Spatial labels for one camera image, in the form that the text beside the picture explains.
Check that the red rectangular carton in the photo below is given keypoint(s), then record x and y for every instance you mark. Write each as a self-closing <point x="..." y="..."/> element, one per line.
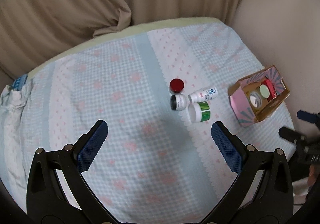
<point x="270" y="86"/>

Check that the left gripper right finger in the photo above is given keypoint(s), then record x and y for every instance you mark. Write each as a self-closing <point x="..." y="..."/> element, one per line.
<point x="262" y="191"/>

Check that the red-lidded small jar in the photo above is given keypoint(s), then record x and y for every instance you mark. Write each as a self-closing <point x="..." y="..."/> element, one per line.
<point x="176" y="86"/>

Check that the white vitamin D bottle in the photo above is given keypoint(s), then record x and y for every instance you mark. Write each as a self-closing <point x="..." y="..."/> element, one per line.
<point x="203" y="95"/>

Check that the light blue checkered tablecloth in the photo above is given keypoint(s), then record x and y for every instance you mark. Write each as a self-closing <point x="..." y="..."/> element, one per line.
<point x="156" y="166"/>

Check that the green-labelled white jar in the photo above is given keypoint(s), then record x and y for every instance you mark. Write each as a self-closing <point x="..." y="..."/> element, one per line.
<point x="199" y="112"/>

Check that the blue patterned fabric item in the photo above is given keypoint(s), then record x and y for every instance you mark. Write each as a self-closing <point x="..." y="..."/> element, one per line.
<point x="18" y="83"/>

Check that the jar with pale green lid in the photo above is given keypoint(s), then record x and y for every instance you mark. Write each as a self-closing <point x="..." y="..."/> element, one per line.
<point x="264" y="91"/>

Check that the pink patterned cardboard box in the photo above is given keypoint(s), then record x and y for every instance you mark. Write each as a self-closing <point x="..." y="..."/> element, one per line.
<point x="239" y="92"/>

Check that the person's right hand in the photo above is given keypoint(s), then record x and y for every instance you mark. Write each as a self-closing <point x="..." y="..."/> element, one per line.
<point x="313" y="175"/>

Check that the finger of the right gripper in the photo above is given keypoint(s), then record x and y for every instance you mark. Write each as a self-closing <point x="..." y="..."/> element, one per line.
<point x="308" y="117"/>
<point x="292" y="136"/>

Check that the beige curtain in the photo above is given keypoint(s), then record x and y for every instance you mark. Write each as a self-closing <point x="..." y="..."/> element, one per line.
<point x="33" y="31"/>

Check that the black-lidded white jar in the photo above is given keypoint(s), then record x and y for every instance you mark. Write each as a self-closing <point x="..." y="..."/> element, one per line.
<point x="178" y="102"/>

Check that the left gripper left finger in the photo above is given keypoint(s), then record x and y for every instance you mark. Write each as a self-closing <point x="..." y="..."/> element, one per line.
<point x="57" y="192"/>

